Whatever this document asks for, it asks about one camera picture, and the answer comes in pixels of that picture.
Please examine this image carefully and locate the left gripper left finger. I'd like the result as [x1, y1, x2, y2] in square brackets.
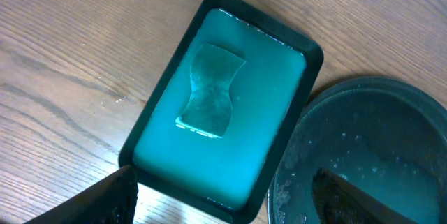
[27, 165, 138, 224]

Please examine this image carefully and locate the green yellow scrub sponge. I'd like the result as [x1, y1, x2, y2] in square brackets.
[176, 44, 246, 138]

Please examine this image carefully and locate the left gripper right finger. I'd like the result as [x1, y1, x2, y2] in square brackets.
[312, 168, 415, 224]

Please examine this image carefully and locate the black rectangular water tray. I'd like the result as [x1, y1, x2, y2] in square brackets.
[118, 0, 323, 223]

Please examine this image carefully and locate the black round serving tray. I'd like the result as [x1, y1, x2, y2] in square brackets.
[267, 77, 446, 223]

